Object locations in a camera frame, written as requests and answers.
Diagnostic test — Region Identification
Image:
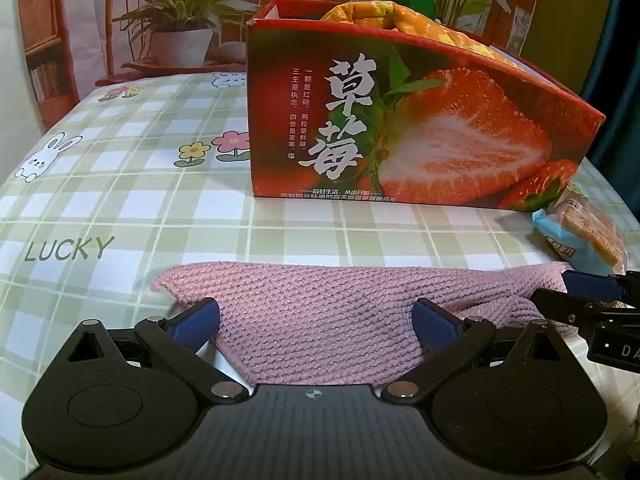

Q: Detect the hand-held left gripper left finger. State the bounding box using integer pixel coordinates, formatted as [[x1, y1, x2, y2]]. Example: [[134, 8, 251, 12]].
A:
[[60, 298, 249, 406]]

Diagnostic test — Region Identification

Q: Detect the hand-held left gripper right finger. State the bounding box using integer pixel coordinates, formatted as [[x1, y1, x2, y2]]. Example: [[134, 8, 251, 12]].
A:
[[382, 298, 571, 407]]

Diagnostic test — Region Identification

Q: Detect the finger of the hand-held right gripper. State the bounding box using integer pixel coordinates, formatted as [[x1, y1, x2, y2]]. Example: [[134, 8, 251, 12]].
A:
[[563, 270, 640, 307], [531, 287, 640, 332]]

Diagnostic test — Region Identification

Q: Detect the pink knitted cloth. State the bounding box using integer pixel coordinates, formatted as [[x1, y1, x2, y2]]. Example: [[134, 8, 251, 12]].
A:
[[150, 260, 577, 386]]

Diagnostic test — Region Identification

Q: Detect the red strawberry print cardboard box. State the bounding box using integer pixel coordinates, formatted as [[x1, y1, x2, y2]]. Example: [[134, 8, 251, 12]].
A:
[[245, 0, 606, 212]]

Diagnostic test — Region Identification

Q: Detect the blue bread snack packet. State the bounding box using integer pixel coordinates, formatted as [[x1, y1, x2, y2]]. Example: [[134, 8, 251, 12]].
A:
[[531, 184, 629, 277]]

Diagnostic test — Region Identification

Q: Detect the green checked bunny tablecloth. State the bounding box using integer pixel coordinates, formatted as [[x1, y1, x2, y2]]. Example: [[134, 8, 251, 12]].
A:
[[0, 67, 640, 480]]

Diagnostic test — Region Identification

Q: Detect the teal blue curtain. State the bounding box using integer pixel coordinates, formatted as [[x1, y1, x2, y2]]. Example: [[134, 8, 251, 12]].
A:
[[575, 0, 633, 163]]

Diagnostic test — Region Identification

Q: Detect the orange yellow quilted cloth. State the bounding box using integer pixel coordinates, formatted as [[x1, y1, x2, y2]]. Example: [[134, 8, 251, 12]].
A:
[[320, 1, 532, 75]]

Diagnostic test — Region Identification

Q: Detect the printed room scene backdrop cloth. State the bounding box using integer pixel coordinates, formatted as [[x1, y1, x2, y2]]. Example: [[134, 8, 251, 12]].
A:
[[15, 0, 547, 133]]

